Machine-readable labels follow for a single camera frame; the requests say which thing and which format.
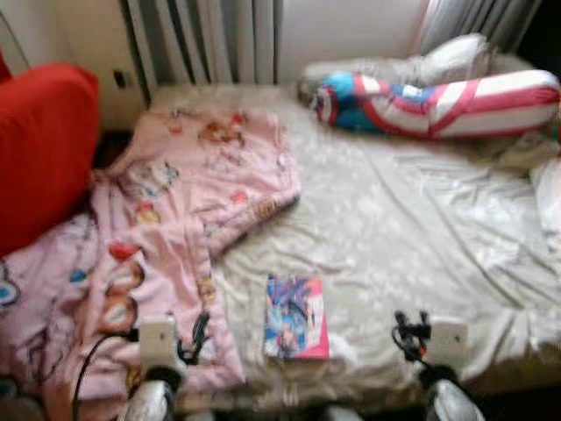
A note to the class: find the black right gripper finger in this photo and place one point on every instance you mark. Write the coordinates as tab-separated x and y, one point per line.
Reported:
401	321

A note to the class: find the grey knotted cloth bundle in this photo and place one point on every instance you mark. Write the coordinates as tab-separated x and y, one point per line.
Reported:
456	57

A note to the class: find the colourful manga book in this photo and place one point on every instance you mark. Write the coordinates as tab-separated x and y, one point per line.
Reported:
296	320

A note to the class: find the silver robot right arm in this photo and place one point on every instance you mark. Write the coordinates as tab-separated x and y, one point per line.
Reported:
451	403

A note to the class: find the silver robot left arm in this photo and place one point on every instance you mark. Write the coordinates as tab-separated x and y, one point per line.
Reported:
149	402

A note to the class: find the dark wall socket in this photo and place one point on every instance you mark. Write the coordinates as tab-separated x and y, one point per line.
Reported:
119	79

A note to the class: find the large beige floral pillow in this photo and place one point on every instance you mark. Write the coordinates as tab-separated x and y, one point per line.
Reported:
548	202

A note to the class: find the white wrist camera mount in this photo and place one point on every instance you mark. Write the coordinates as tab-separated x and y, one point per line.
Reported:
449	340
158	340

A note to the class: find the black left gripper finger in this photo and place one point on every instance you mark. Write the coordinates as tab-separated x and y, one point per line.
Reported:
202	329

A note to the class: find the bed with beige floral sheet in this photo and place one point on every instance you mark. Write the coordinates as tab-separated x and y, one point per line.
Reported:
394	228

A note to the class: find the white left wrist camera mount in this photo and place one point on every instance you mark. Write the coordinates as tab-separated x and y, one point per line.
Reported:
158	340

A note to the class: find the red white blue striped bolster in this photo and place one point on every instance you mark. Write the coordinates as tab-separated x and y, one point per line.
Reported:
456	105

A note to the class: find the pink cartoon print blanket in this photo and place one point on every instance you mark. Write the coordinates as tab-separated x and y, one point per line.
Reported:
175	202

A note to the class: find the folded beige cloth dark stripe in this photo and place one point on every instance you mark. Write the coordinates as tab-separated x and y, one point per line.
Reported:
521	151

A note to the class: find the silver robot right leg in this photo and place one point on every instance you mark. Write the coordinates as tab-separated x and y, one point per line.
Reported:
337	414

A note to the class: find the dark grey padded headboard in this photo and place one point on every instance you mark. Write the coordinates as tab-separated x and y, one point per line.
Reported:
545	35

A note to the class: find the grey pleated curtain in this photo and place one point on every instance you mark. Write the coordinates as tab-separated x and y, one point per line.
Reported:
478	22
202	39

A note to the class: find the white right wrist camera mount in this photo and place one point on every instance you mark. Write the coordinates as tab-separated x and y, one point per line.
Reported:
449	340

